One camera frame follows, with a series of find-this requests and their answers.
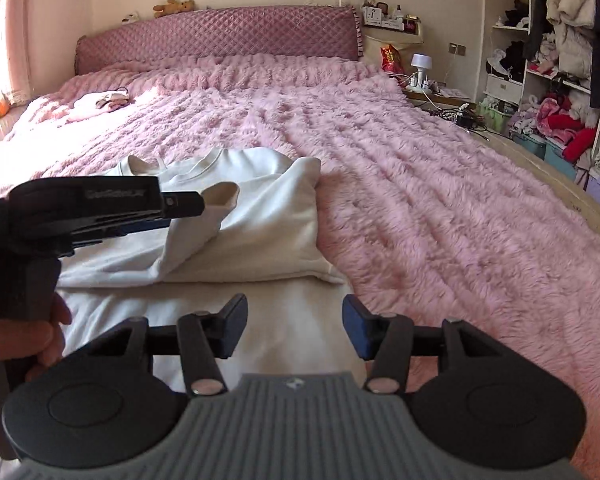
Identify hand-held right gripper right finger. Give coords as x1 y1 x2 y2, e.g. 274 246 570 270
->
342 294 506 395

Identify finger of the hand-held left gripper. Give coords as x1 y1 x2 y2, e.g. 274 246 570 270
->
157 191 206 219
72 216 173 250

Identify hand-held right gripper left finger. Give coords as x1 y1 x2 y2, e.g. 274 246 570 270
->
87 294 249 397

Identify white printed sweatshirt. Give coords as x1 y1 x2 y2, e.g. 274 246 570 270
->
55 146 370 396

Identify small pink clothes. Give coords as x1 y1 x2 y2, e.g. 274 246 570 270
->
72 89 131 121

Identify person's left hand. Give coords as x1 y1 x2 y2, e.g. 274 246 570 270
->
0 292 73 446

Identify pink fluffy blanket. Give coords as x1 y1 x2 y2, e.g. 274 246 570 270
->
0 52 600 480

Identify pink quilted pillow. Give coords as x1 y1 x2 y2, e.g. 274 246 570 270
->
74 7 366 78

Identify brown teddy bear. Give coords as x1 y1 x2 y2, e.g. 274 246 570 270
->
153 0 197 17

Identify pink curtain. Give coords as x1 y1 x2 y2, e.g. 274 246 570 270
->
0 0 93 106

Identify wooden nightstand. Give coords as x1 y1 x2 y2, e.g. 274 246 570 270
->
402 87 477 111

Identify teal storage bin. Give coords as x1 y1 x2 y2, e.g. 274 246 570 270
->
544 142 579 182
510 130 547 159

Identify green storage basket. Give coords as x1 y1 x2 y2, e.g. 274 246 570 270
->
480 102 514 136

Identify red snack bag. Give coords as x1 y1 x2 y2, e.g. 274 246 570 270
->
380 44 406 76

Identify cream bedside shelf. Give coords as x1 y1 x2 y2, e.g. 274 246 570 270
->
362 19 424 63

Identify white table lamp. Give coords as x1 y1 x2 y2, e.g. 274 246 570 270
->
411 53 433 86

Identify white drawer box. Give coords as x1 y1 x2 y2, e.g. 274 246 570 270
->
484 74 524 106

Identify red garment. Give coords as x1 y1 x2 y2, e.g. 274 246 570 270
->
547 115 599 163

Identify white open wardrobe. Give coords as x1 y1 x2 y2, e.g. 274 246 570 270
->
482 0 600 221

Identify cream puffer coat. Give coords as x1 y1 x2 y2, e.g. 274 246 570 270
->
545 0 597 79

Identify tangled black cables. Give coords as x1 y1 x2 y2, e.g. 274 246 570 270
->
429 101 487 132

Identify wooden bed frame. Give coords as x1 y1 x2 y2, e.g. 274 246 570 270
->
472 130 600 252

